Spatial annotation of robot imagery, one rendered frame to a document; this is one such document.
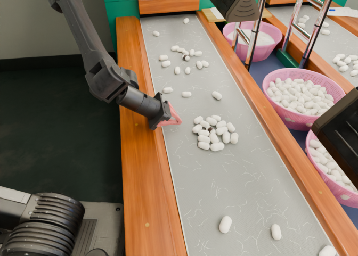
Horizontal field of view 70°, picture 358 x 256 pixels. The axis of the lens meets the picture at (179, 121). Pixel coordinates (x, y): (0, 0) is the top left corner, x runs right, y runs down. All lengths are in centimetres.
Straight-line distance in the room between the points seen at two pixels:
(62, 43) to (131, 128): 185
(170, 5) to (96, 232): 105
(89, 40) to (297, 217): 65
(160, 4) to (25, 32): 147
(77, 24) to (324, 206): 74
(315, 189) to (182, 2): 103
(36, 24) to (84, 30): 177
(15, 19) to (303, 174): 232
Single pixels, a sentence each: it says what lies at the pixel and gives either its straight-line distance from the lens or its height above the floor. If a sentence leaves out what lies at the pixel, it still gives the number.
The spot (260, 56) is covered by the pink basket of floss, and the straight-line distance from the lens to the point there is 122.
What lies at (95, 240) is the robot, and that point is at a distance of 91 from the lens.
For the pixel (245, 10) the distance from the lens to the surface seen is 65.
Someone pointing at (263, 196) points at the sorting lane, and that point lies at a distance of 67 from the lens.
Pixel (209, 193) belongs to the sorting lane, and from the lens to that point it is 64.
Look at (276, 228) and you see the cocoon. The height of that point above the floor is 76.
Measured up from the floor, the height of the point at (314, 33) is 87.
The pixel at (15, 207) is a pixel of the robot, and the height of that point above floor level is 81.
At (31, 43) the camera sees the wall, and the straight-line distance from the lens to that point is 259.
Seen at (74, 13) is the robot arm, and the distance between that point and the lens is 79.
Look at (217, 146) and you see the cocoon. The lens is 70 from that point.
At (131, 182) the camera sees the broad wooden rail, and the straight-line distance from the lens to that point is 63.
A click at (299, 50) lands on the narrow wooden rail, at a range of 121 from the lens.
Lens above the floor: 129
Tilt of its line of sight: 45 degrees down
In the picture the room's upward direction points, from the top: straight up
